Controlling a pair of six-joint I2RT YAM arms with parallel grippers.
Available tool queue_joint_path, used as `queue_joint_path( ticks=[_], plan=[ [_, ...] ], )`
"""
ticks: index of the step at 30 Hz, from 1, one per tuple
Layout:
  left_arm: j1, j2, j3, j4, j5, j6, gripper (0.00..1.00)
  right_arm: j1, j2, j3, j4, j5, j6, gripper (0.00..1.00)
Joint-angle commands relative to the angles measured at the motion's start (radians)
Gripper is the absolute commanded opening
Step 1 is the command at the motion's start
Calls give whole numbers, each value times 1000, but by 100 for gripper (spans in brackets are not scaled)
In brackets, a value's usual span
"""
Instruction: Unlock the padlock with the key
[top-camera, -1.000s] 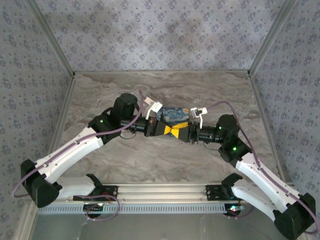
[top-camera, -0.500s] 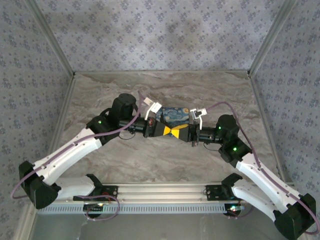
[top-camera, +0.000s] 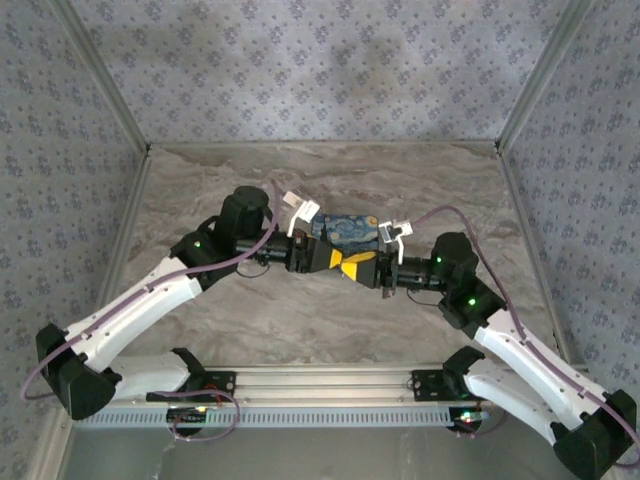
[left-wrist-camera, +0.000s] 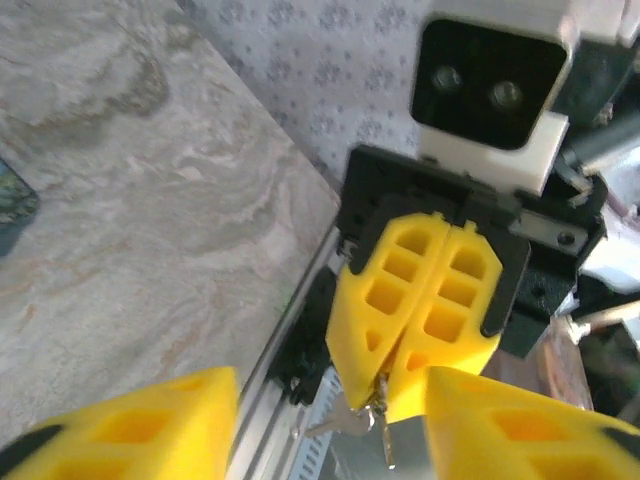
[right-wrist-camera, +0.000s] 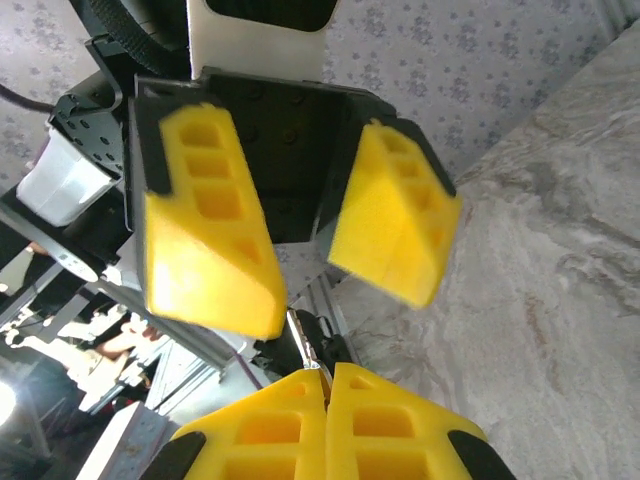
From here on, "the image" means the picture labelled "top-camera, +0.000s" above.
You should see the blue starry night tin box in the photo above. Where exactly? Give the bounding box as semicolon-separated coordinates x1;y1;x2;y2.
310;212;381;254

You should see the black controller board with LEDs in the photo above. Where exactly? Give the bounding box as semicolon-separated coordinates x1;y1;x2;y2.
448;405;490;435
166;405;210;435

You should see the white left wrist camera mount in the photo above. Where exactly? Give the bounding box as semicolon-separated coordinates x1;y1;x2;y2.
282;191;321;237

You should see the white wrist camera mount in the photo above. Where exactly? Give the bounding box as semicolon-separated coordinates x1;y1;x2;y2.
282;191;321;237
378;217;415;264

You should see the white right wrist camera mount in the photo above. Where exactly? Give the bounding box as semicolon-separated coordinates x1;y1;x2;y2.
378;217;415;264

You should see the aluminium table edge rail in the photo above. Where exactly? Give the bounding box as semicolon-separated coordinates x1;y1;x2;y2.
149;141;501;150

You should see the aluminium mounting rail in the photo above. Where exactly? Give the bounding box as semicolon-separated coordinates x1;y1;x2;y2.
114;364;599;407

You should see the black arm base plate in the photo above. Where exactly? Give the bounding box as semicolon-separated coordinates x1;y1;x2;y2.
145;369;237;403
410;369;471;401

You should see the grey slotted cable duct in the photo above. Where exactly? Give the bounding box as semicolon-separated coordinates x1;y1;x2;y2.
74;407;451;430

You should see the aluminium upright frame post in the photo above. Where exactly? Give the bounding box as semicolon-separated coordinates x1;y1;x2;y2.
49;0;153;151
497;0;596;151

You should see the aluminium lower frame post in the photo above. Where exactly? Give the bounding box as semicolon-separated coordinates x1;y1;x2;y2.
27;409;76;480

